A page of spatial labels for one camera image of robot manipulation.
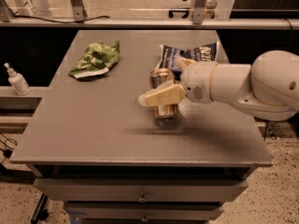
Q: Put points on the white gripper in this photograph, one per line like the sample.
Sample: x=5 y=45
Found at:
x=196 y=81

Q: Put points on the orange soda can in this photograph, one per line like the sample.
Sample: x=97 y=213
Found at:
x=160 y=80

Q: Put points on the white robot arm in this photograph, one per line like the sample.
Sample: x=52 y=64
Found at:
x=266 y=89

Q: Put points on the blue Kettle chip bag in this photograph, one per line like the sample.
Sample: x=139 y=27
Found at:
x=169 y=54

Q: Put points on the green chip bag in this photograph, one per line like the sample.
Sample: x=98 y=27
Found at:
x=97 y=60

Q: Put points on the grey drawer cabinet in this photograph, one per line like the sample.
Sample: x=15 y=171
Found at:
x=93 y=147

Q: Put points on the upper drawer knob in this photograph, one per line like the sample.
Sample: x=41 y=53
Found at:
x=142 y=198

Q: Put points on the drawer knob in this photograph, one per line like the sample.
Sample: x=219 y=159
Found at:
x=142 y=198
x=144 y=219

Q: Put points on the lower drawer knob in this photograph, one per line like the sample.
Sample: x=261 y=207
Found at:
x=144 y=219

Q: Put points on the white pump bottle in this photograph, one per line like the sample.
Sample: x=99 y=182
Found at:
x=17 y=81

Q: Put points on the metal frame leg right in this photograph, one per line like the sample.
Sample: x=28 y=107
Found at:
x=198 y=11

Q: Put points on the metal frame leg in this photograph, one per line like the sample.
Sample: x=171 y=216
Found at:
x=79 y=12
x=198 y=11

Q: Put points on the metal frame leg left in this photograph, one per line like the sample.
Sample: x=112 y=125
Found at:
x=79 y=12

